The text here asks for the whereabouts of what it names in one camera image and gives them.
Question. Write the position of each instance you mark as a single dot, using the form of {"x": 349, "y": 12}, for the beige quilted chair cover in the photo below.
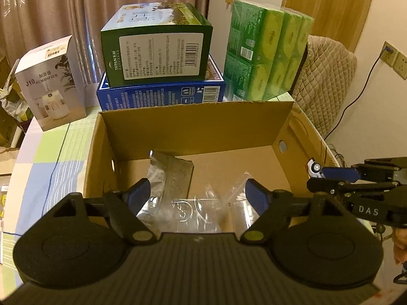
{"x": 330, "y": 79}

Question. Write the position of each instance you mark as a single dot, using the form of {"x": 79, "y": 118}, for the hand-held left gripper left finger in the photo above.
{"x": 141, "y": 193}

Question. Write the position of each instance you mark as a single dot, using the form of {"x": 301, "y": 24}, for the white humidifier box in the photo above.
{"x": 51, "y": 85}

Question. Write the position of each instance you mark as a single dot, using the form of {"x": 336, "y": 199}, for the blue carton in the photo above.
{"x": 159, "y": 97}

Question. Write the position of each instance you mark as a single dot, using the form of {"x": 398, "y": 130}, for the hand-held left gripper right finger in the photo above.
{"x": 257, "y": 195}

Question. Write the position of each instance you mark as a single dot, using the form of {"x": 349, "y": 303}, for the green carton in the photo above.
{"x": 155, "y": 57}

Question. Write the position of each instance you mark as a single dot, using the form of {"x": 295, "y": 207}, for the dark wooden chair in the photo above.
{"x": 301, "y": 70}

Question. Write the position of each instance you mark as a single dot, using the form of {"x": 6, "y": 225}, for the silver foil pouch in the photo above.
{"x": 171, "y": 171}

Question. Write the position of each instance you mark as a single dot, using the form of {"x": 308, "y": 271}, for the person's right hand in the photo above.
{"x": 399, "y": 244}

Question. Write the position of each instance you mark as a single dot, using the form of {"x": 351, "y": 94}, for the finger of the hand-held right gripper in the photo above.
{"x": 340, "y": 173}
{"x": 324, "y": 186}

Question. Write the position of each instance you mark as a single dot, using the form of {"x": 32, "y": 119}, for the small toy car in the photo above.
{"x": 315, "y": 167}

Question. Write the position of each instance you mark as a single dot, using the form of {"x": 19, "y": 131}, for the wooden door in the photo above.
{"x": 334, "y": 6}

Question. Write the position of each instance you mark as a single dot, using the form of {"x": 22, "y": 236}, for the brown patterned curtain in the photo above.
{"x": 63, "y": 12}

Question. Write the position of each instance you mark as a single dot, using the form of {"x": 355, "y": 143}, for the green tissue multipack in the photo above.
{"x": 270, "y": 54}

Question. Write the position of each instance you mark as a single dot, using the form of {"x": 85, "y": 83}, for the clear plastic bag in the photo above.
{"x": 14, "y": 106}

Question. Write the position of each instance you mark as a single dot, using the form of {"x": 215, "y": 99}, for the clear bag with hooks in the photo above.
{"x": 187, "y": 209}

